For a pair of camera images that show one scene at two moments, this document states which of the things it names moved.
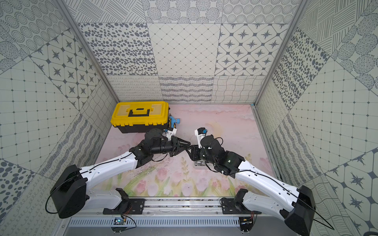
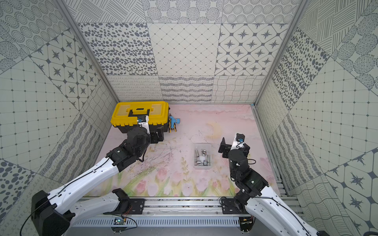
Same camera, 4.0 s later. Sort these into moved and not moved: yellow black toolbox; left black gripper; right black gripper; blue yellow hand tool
Moved: left black gripper; right black gripper
Not moved: yellow black toolbox; blue yellow hand tool
